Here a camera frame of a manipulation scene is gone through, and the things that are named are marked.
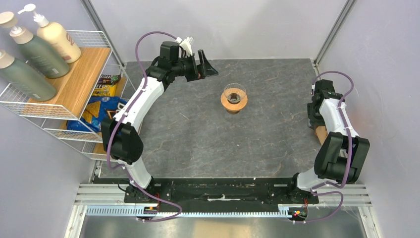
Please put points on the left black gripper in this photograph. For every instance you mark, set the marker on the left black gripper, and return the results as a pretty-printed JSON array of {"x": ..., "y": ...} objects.
[{"x": 200, "y": 71}]

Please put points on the yellow candy bag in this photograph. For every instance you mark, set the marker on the yellow candy bag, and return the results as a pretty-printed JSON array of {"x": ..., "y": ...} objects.
[{"x": 106, "y": 85}]

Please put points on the cream pump bottle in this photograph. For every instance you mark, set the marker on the cream pump bottle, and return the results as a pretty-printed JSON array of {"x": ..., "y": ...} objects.
[{"x": 55, "y": 34}]

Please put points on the green pump bottle front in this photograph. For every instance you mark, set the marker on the green pump bottle front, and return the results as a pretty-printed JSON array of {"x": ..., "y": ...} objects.
[{"x": 25, "y": 78}]

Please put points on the clear glass dripper cone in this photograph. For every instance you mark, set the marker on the clear glass dripper cone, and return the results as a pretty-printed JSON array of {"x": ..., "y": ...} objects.
[{"x": 234, "y": 93}]

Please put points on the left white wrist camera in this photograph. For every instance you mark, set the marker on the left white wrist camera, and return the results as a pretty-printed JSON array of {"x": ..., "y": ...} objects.
[{"x": 186, "y": 45}]

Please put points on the green pump bottle middle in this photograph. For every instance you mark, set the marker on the green pump bottle middle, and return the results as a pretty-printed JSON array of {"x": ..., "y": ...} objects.
[{"x": 39, "y": 53}]

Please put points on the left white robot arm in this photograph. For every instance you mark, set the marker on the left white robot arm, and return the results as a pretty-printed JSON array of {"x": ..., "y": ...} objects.
[{"x": 120, "y": 133}]

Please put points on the green pump bottle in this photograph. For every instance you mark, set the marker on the green pump bottle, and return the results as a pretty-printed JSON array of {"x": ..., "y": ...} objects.
[
  {"x": 25, "y": 78},
  {"x": 39, "y": 53}
]

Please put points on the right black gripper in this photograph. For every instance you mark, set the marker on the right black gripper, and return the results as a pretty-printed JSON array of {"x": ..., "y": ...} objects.
[{"x": 312, "y": 121}]

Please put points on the wooden filter holder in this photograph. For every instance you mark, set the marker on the wooden filter holder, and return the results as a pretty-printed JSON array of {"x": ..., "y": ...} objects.
[{"x": 321, "y": 133}]

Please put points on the white wire shelf rack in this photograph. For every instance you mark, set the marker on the white wire shelf rack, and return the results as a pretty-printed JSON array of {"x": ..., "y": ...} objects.
[{"x": 73, "y": 93}]

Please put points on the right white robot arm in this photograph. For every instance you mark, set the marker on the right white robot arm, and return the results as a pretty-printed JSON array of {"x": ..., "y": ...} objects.
[{"x": 343, "y": 152}]

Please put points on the blue Doritos chip bag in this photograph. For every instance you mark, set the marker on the blue Doritos chip bag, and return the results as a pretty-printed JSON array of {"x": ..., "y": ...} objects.
[{"x": 97, "y": 109}]

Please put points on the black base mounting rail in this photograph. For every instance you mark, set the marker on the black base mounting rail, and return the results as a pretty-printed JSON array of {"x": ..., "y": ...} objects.
[{"x": 171, "y": 198}]

